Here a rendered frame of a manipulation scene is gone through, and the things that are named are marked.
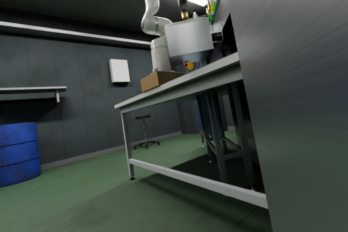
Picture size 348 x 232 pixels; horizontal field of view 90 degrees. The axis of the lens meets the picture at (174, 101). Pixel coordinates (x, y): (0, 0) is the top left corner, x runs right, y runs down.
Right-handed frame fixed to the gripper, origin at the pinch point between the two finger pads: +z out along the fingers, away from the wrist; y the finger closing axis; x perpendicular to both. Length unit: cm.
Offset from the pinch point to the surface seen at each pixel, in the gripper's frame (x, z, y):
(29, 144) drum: 232, 63, 141
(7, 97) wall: 289, -17, 170
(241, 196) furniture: -9, 93, -14
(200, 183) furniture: 7, 93, 4
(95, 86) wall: 187, -30, 258
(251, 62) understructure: 1, 51, -74
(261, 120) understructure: 1, 56, -74
